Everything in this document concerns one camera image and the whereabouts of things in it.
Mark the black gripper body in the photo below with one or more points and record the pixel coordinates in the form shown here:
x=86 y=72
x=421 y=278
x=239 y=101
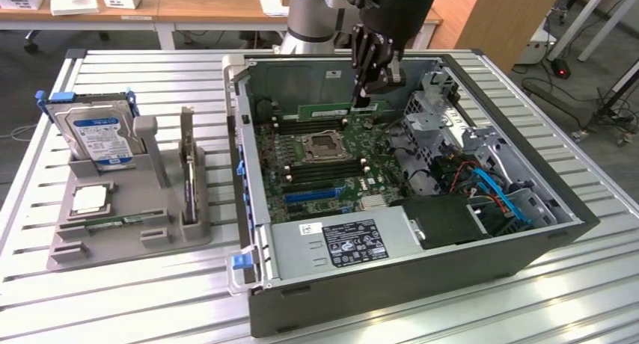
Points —
x=399 y=7

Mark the silver chipset heatsink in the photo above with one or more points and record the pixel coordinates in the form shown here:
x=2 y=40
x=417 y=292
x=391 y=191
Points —
x=374 y=202

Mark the black fan shroud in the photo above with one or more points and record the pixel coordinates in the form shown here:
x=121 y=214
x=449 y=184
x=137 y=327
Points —
x=439 y=220

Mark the black box with red light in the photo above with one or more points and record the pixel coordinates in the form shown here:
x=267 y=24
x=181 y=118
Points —
x=561 y=69

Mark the grey power supply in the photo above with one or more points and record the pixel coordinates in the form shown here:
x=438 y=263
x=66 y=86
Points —
x=319 y=254

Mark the black open PC case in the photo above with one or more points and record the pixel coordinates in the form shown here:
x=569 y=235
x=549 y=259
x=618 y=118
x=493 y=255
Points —
x=399 y=284

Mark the wooden cabinet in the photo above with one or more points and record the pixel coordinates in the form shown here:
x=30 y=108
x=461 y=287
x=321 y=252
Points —
x=494 y=22

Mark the black RAM slot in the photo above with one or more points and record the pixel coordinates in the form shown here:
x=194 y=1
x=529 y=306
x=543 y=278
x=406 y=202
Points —
x=314 y=129
x=313 y=124
x=310 y=120
x=325 y=164
x=329 y=172
x=330 y=177
x=326 y=168

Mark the white sticker on case wall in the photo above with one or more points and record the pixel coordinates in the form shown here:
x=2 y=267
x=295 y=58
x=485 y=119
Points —
x=333 y=74

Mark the black expansion slot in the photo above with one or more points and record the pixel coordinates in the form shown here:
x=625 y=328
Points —
x=305 y=188

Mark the blue case latch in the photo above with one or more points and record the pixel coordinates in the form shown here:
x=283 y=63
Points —
x=241 y=262

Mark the green RAM stick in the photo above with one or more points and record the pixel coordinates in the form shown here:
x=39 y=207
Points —
x=125 y=221
x=325 y=111

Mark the CPU socket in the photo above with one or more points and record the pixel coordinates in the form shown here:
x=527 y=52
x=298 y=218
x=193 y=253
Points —
x=321 y=145

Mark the green motherboard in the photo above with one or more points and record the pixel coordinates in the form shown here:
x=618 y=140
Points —
x=350 y=146

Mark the grey parts rack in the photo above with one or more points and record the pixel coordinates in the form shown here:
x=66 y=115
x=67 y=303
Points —
x=125 y=247

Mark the silver CPU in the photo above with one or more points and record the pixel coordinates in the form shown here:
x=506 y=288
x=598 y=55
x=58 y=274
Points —
x=90 y=201

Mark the white paper stack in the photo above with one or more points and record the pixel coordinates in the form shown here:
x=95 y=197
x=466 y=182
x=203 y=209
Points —
x=275 y=3

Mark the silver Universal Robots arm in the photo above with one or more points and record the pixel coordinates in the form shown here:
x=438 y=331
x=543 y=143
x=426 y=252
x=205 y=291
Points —
x=307 y=22

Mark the white table frame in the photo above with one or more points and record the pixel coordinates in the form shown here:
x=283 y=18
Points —
x=599 y=18

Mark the hard disk with blue bracket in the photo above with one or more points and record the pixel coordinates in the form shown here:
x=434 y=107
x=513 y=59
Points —
x=98 y=131

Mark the wooden desk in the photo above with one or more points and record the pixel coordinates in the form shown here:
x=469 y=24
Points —
x=199 y=7

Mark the black stand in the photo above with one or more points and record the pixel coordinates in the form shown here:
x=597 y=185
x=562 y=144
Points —
x=614 y=104

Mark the metal disk bay cage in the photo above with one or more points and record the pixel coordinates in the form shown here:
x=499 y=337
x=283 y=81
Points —
x=439 y=116

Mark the white device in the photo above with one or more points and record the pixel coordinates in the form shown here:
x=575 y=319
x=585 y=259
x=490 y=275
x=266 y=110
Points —
x=535 y=46

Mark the blue expansion slot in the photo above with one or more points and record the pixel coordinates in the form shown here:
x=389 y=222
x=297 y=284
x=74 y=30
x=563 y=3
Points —
x=310 y=196

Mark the graphics card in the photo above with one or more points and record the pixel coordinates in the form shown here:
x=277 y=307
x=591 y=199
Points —
x=189 y=164

